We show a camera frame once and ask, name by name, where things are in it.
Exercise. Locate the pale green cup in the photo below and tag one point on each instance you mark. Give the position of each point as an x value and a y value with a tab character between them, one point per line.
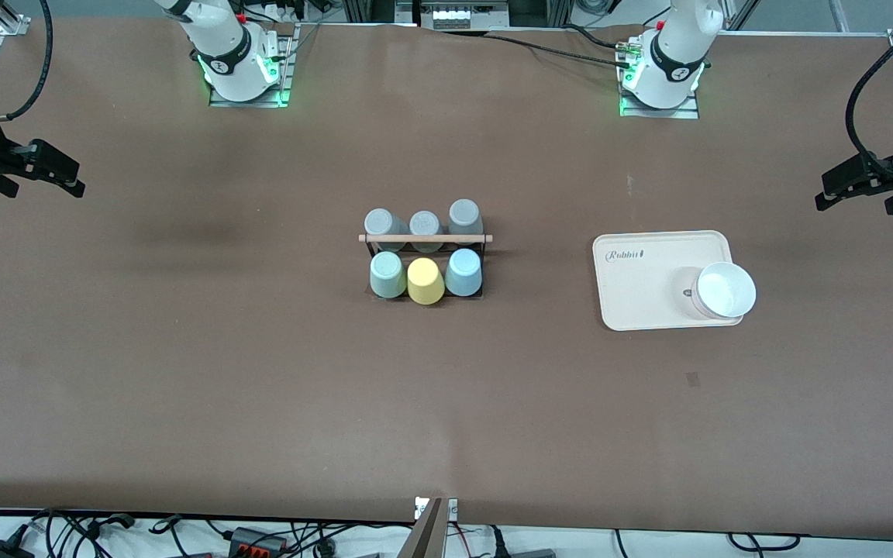
387	275

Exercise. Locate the light blue cup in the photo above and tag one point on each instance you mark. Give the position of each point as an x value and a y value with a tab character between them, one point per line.
463	273

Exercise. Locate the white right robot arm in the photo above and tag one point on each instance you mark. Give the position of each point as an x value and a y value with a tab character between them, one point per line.
225	46

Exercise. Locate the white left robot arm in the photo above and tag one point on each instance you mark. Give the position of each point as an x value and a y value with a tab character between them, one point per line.
675	54

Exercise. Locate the white bowl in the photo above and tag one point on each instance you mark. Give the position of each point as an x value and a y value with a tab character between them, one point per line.
725	291

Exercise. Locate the beige rectangular tray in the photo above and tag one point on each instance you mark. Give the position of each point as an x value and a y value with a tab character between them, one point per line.
648	287

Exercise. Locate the grey cup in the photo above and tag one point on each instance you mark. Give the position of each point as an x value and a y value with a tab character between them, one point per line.
384	223
425	223
464	215

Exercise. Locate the yellow cup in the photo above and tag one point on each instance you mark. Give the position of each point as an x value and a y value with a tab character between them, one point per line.
425	284

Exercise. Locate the black power adapter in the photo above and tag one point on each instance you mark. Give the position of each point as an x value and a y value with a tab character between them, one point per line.
1	550

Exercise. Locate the black orange connector box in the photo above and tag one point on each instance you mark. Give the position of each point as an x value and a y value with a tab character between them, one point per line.
256	541

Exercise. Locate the white power strip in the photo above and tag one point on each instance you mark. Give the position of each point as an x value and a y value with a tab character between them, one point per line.
462	15

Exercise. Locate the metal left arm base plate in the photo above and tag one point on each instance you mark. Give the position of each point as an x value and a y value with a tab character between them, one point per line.
687	113

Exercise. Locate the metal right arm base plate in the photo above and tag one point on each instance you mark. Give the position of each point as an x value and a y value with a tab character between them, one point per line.
285	74

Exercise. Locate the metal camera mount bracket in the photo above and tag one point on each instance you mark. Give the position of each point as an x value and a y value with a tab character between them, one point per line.
431	531

